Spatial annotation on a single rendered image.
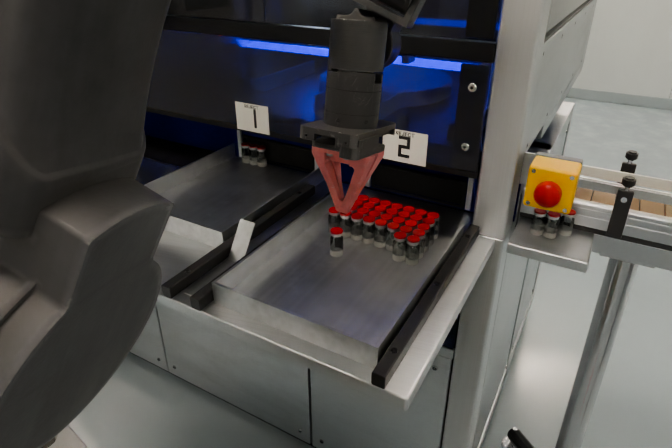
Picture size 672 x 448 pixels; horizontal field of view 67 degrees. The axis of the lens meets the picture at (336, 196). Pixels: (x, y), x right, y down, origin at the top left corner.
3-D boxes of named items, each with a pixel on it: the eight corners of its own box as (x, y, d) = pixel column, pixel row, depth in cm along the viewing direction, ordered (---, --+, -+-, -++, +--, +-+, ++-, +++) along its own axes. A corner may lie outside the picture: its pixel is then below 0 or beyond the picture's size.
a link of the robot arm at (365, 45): (324, 5, 48) (383, 9, 47) (344, 9, 54) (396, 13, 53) (319, 79, 50) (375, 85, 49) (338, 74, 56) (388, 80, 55)
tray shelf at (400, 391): (219, 160, 126) (218, 153, 126) (504, 229, 96) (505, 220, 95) (36, 250, 89) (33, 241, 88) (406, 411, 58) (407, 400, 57)
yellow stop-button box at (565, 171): (530, 189, 89) (537, 150, 85) (574, 198, 85) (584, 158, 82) (521, 206, 83) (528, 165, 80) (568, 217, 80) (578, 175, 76)
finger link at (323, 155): (387, 207, 59) (397, 128, 56) (360, 225, 53) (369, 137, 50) (336, 195, 62) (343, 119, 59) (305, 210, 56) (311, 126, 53)
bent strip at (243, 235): (243, 248, 86) (241, 218, 83) (258, 253, 85) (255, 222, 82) (183, 292, 75) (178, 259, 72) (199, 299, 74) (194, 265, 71)
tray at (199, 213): (234, 156, 123) (233, 143, 122) (326, 178, 112) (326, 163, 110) (119, 214, 97) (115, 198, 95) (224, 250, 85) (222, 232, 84)
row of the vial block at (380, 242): (332, 227, 92) (332, 205, 90) (425, 254, 84) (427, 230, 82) (326, 232, 90) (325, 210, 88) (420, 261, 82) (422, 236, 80)
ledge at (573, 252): (521, 218, 99) (523, 210, 98) (594, 235, 94) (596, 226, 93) (505, 252, 88) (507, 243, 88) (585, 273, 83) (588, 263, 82)
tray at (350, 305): (332, 207, 99) (332, 191, 98) (462, 242, 88) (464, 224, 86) (214, 302, 73) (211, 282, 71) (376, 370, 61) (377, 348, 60)
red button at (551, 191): (534, 197, 82) (539, 174, 80) (561, 202, 80) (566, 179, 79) (530, 206, 79) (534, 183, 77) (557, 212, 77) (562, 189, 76)
